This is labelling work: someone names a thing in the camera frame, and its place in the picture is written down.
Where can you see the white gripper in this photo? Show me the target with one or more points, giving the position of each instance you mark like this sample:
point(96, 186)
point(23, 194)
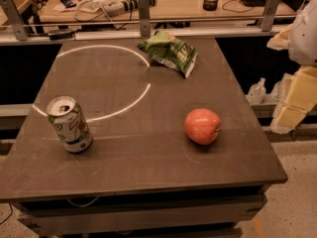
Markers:
point(305, 39)

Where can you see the grey cylindrical tool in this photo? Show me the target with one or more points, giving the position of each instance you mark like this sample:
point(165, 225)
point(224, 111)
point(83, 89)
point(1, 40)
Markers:
point(123, 7)

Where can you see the clear plastic bottle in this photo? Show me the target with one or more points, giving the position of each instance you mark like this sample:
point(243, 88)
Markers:
point(257, 92)

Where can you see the middle metal bracket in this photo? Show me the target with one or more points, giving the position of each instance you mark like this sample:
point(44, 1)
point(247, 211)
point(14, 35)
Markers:
point(144, 16)

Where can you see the wooden background desk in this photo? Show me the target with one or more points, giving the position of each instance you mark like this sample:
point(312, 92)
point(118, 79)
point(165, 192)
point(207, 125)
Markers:
point(55, 12)

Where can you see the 7up soda can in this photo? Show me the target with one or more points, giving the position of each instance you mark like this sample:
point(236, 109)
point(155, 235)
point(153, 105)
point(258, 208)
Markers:
point(66, 116)

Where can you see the black device on rail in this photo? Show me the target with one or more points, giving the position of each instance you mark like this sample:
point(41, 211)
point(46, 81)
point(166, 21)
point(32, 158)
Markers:
point(60, 34)

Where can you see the metal bracket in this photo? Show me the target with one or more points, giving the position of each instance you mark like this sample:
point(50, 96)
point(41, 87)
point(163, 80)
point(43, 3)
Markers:
point(266, 21)
point(20, 31)
point(144, 16)

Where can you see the green jalapeno chip bag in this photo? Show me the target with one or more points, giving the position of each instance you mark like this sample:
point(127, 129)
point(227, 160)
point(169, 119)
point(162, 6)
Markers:
point(170, 51)

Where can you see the left metal bracket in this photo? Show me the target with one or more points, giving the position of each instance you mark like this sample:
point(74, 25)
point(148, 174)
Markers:
point(20, 31)

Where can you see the right metal bracket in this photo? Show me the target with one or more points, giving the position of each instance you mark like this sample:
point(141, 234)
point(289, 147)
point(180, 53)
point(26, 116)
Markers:
point(266, 21)

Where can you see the black round cup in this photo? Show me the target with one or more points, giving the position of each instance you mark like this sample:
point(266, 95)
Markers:
point(210, 5)

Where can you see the white cloth bundle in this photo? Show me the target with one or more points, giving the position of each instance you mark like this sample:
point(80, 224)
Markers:
point(92, 6)

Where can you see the red apple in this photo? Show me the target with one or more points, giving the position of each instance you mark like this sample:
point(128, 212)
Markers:
point(202, 126)

